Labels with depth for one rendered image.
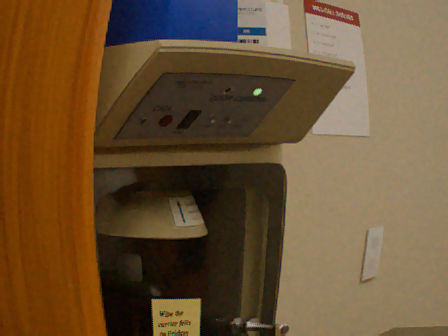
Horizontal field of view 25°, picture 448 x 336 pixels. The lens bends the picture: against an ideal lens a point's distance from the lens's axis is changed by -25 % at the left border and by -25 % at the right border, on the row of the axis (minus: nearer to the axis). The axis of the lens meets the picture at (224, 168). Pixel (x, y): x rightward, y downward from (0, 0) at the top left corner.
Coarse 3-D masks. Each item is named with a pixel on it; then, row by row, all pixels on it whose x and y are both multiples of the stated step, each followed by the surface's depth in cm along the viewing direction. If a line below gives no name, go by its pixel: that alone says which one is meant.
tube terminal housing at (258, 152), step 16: (272, 0) 134; (192, 144) 125; (208, 144) 127; (224, 144) 128; (240, 144) 130; (256, 144) 132; (272, 144) 134; (96, 160) 114; (112, 160) 116; (128, 160) 118; (144, 160) 120; (160, 160) 121; (176, 160) 123; (192, 160) 125; (208, 160) 127; (224, 160) 128; (240, 160) 130; (256, 160) 132; (272, 160) 134
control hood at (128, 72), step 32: (128, 64) 106; (160, 64) 106; (192, 64) 109; (224, 64) 112; (256, 64) 115; (288, 64) 118; (320, 64) 122; (352, 64) 127; (128, 96) 107; (288, 96) 124; (320, 96) 128; (96, 128) 109; (256, 128) 126; (288, 128) 129
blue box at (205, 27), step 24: (120, 0) 110; (144, 0) 107; (168, 0) 105; (192, 0) 107; (216, 0) 110; (120, 24) 110; (144, 24) 107; (168, 24) 105; (192, 24) 107; (216, 24) 110
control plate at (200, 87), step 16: (160, 80) 108; (176, 80) 110; (192, 80) 111; (208, 80) 113; (224, 80) 114; (240, 80) 116; (256, 80) 118; (272, 80) 119; (288, 80) 121; (160, 96) 110; (176, 96) 112; (192, 96) 114; (208, 96) 115; (224, 96) 117; (240, 96) 119; (256, 96) 120; (272, 96) 122; (144, 112) 111; (160, 112) 113; (176, 112) 114; (208, 112) 118; (224, 112) 119; (240, 112) 121; (256, 112) 123; (128, 128) 111; (144, 128) 113; (160, 128) 115; (192, 128) 118; (208, 128) 120; (224, 128) 122; (240, 128) 124
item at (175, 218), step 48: (96, 192) 113; (144, 192) 118; (192, 192) 123; (240, 192) 129; (144, 240) 118; (192, 240) 124; (240, 240) 129; (144, 288) 118; (192, 288) 124; (240, 288) 130
